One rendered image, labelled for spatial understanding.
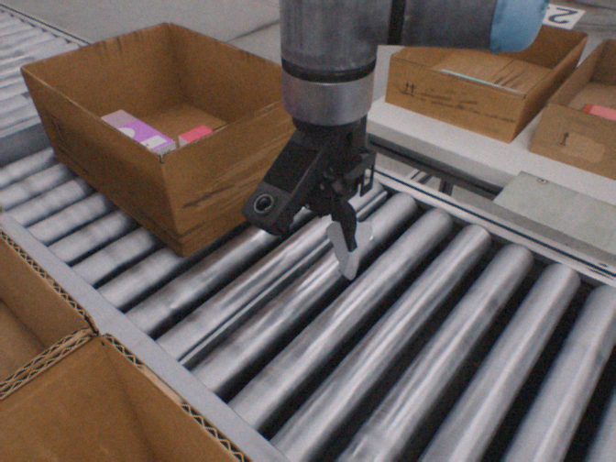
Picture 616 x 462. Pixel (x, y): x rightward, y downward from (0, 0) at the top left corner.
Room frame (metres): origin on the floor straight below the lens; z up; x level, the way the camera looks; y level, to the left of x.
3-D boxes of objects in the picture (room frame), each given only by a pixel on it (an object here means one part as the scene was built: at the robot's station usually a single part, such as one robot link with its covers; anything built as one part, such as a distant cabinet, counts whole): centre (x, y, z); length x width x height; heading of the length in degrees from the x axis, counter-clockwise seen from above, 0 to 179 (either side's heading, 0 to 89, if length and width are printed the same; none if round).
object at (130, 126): (0.69, 0.31, 0.79); 0.16 x 0.11 x 0.07; 47
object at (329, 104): (0.45, -0.02, 1.02); 0.10 x 0.09 x 0.05; 50
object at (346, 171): (0.45, -0.02, 0.94); 0.09 x 0.08 x 0.12; 140
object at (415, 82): (1.03, -0.40, 0.80); 0.38 x 0.28 x 0.10; 141
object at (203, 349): (0.47, 0.01, 0.70); 0.46 x 0.01 x 0.09; 140
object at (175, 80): (0.72, 0.22, 0.83); 0.39 x 0.29 x 0.17; 47
